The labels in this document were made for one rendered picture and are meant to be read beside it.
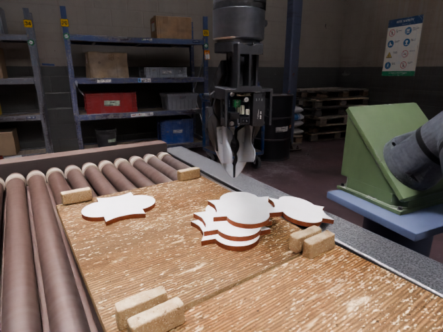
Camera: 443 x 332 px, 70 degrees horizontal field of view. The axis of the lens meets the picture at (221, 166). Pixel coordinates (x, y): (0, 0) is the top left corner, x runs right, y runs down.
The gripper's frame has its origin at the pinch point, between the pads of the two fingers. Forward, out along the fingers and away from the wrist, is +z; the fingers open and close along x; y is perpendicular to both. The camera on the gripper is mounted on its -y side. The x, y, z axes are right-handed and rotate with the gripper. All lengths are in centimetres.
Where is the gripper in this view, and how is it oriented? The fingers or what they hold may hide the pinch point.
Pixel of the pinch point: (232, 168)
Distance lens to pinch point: 54.2
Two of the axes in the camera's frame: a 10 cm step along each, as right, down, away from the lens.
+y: 2.7, 2.8, -9.2
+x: 9.6, -0.8, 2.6
